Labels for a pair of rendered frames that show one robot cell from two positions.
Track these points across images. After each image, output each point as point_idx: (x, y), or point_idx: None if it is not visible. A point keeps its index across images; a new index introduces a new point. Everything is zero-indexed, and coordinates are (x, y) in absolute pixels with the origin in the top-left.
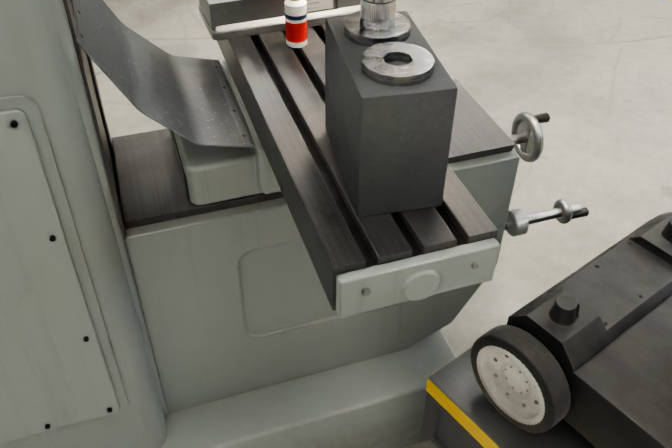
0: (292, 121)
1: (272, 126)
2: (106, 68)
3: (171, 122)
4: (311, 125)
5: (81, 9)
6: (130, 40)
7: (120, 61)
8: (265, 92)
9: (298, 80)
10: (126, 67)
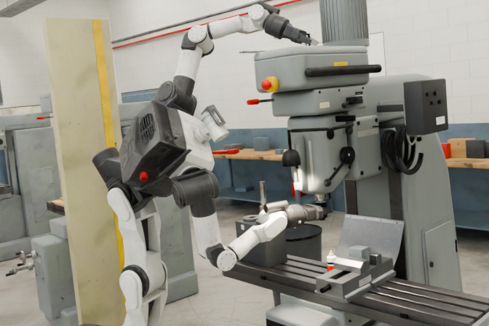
0: (299, 260)
1: (303, 258)
2: (346, 228)
3: (337, 255)
4: (292, 261)
5: (370, 220)
6: (386, 255)
7: (361, 240)
8: (319, 263)
9: (313, 268)
10: (361, 244)
